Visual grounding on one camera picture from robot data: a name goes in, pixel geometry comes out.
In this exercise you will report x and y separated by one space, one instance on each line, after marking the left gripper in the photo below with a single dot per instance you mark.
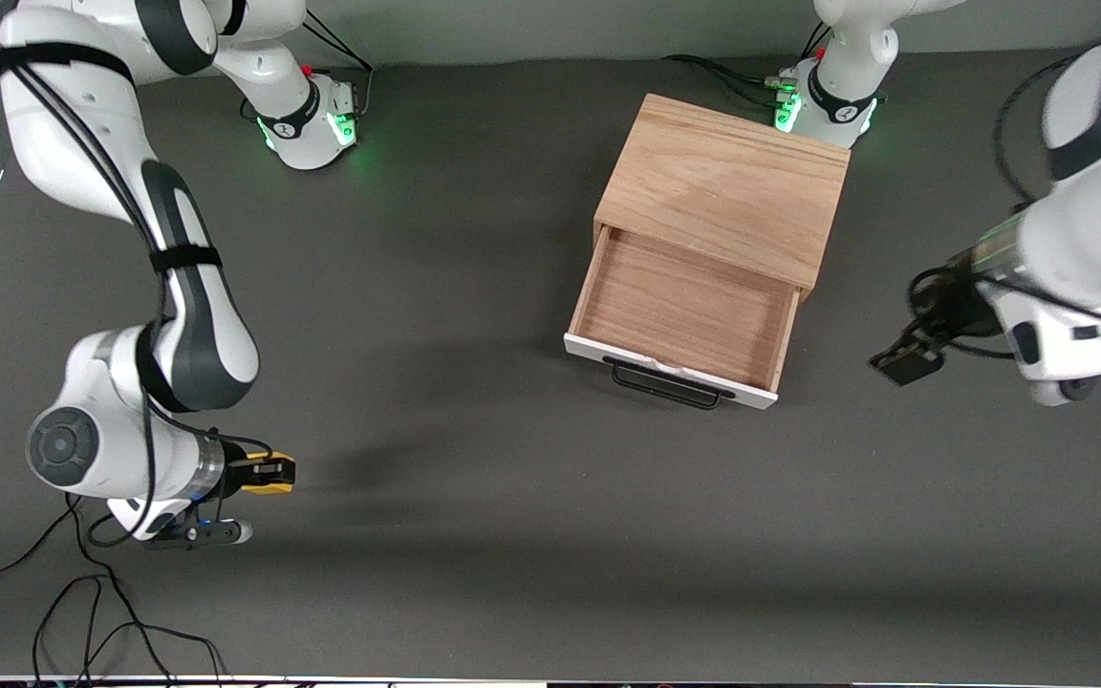
960 311

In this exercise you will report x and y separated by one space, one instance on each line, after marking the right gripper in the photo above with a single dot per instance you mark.
234 475

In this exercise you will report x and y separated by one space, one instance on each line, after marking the yellow cube block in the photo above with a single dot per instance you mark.
287 487

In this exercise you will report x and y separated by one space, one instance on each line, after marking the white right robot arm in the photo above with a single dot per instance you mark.
206 334

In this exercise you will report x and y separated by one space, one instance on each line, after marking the wooden drawer cabinet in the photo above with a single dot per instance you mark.
723 182

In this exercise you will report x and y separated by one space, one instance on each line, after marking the dark grey table mat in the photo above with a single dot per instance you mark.
512 535

